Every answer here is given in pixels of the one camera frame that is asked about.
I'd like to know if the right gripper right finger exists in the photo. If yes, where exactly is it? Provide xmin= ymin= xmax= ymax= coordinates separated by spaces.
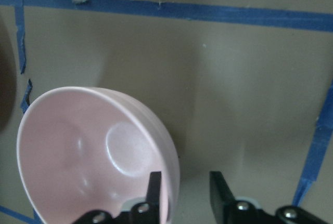
xmin=209 ymin=171 xmax=326 ymax=224

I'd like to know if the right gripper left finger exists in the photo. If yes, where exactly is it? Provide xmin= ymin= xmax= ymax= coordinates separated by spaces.
xmin=74 ymin=172 xmax=161 ymax=224

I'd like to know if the pink bowl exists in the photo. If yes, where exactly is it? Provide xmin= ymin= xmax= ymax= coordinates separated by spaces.
xmin=17 ymin=87 xmax=180 ymax=223

